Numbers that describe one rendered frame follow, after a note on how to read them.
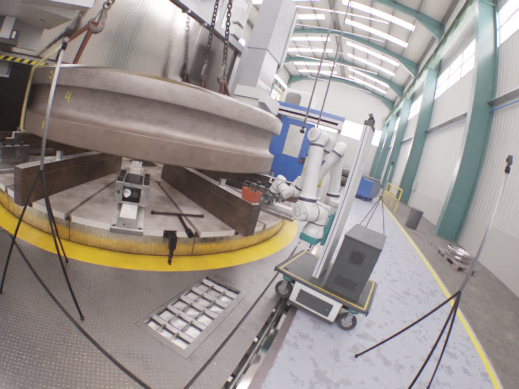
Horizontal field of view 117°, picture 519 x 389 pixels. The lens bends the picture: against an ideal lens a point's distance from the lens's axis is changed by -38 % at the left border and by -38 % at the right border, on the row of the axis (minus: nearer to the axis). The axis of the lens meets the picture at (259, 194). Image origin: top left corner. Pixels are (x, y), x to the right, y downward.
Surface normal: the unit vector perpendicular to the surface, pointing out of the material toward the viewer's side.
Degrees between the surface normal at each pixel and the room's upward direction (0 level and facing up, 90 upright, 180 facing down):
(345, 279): 90
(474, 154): 90
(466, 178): 90
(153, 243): 90
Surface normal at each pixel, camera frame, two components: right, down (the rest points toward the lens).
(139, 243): 0.42, 0.31
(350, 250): -0.52, 0.04
